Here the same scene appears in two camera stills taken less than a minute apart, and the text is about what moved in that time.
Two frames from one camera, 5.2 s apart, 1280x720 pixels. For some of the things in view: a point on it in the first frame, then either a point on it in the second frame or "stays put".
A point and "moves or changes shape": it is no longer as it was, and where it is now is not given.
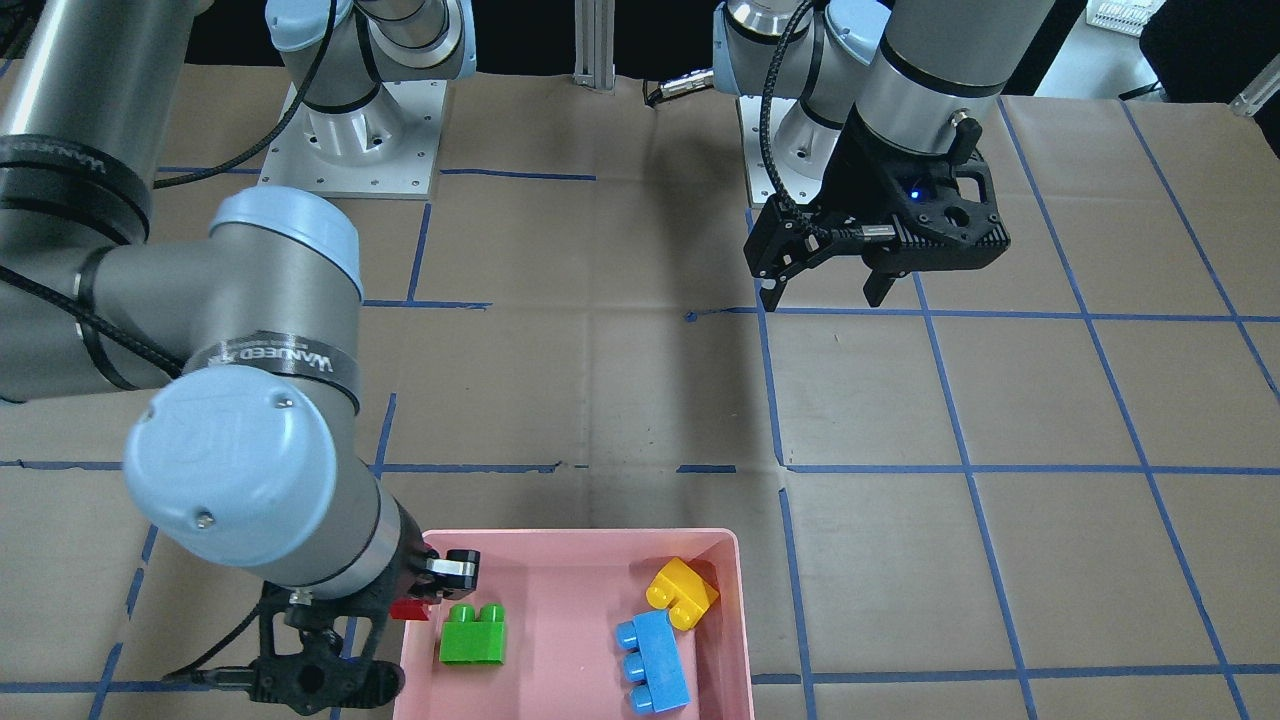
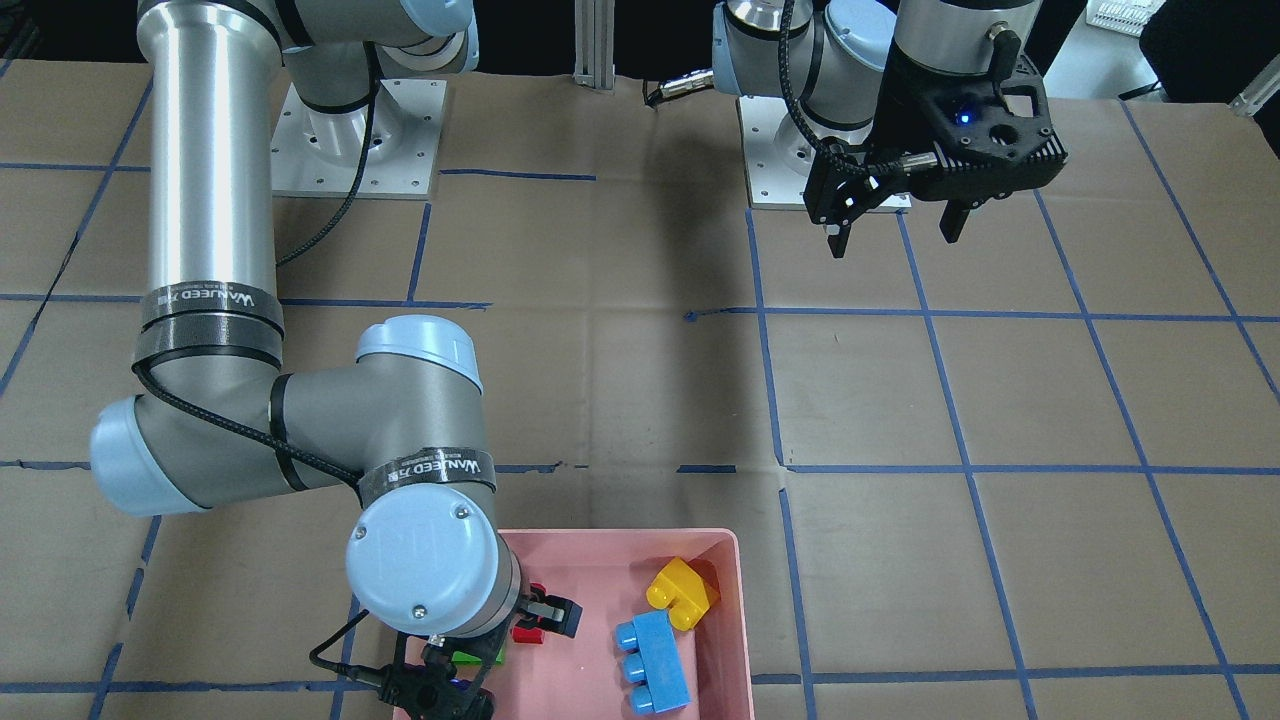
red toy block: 410,609 moves or changes shape
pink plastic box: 586,624 stays put
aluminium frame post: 594,22 stays put
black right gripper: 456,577 → 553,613
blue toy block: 657,663 stays put
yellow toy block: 684,591 stays put
